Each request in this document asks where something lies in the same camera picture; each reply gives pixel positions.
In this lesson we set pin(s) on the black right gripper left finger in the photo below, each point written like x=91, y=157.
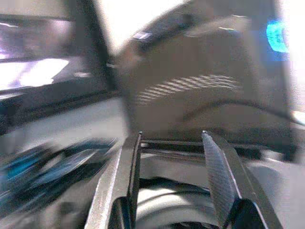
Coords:
x=112, y=190

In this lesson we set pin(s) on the grey top-load washing machine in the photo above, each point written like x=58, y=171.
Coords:
x=281, y=190

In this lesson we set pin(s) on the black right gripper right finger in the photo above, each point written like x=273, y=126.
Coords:
x=219, y=181

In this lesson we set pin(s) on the steel washer drum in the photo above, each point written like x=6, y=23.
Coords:
x=171, y=210

